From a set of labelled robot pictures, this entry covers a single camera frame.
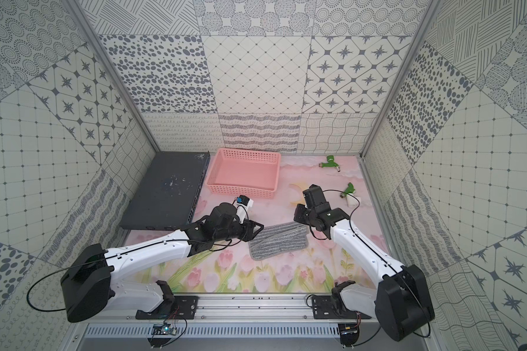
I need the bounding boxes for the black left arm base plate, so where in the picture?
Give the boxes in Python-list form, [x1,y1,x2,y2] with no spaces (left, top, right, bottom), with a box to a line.
[136,295,199,320]

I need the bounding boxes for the aluminium mounting rail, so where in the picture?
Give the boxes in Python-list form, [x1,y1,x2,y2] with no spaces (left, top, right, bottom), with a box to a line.
[72,292,405,326]

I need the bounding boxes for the pink perforated plastic basket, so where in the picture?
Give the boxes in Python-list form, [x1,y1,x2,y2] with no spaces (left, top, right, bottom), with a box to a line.
[206,148,281,199]

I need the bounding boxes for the grey striped square dishcloth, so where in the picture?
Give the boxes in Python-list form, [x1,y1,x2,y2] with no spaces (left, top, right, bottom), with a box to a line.
[249,222,309,261]

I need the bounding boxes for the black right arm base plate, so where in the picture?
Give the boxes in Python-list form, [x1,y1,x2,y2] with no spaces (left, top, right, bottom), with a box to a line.
[305,294,358,320]

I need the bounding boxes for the green tap with brass thread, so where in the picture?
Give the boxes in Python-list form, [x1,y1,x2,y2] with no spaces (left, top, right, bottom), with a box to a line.
[340,182,355,198]

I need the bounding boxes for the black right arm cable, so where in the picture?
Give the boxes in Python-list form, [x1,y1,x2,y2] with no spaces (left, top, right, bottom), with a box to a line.
[309,189,432,339]

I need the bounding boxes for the white plastic pipe elbow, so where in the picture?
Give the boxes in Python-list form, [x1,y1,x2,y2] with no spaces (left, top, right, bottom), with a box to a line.
[345,195,361,208]

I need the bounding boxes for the small green circuit board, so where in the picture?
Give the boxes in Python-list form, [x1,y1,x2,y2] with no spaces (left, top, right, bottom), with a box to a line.
[152,323,178,338]

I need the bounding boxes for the green tap with silver nozzle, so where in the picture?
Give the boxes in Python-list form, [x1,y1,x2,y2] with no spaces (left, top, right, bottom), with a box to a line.
[319,155,341,172]

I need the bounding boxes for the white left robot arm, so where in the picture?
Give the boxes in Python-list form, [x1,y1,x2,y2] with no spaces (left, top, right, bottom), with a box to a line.
[60,203,264,323]

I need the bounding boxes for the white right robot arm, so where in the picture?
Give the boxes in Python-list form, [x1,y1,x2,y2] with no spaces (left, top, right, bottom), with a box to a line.
[294,184,435,342]

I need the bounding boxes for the blue network switch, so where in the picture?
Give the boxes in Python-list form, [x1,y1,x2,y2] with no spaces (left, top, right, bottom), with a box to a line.
[119,152,210,232]

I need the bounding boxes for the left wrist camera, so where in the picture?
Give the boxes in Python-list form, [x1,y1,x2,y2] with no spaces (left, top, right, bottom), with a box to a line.
[235,195,254,210]

